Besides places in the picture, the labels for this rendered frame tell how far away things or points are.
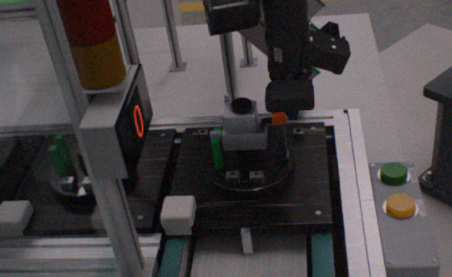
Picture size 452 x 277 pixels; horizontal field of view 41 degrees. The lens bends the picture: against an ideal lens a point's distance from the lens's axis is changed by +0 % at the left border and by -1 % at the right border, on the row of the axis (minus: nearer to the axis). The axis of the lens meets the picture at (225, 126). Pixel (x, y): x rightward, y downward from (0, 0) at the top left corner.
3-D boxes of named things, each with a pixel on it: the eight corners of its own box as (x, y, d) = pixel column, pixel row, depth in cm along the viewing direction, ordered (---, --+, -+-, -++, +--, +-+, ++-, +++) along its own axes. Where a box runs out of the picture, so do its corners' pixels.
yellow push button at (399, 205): (412, 202, 87) (413, 191, 86) (416, 222, 83) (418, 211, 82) (383, 203, 87) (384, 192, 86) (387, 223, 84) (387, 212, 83)
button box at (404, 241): (411, 189, 96) (413, 159, 93) (437, 296, 79) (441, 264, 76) (366, 190, 97) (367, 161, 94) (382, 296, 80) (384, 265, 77)
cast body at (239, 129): (267, 132, 92) (264, 93, 88) (266, 149, 89) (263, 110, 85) (212, 134, 93) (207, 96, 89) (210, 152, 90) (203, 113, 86)
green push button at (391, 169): (404, 170, 92) (405, 161, 91) (408, 188, 89) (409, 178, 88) (378, 171, 93) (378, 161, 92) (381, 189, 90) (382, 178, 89)
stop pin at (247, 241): (253, 247, 87) (251, 227, 85) (253, 253, 86) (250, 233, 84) (244, 247, 87) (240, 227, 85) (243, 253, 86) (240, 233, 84)
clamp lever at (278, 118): (289, 148, 92) (285, 107, 88) (289, 157, 91) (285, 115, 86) (265, 149, 93) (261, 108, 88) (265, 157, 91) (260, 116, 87)
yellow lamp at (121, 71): (131, 63, 65) (121, 22, 63) (120, 88, 61) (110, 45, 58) (86, 66, 66) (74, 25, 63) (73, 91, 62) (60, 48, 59)
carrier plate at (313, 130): (324, 130, 103) (324, 120, 102) (333, 232, 84) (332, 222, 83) (186, 136, 107) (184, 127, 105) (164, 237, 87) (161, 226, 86)
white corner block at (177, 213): (198, 214, 90) (194, 194, 88) (194, 237, 87) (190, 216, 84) (168, 215, 91) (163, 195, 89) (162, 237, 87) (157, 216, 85)
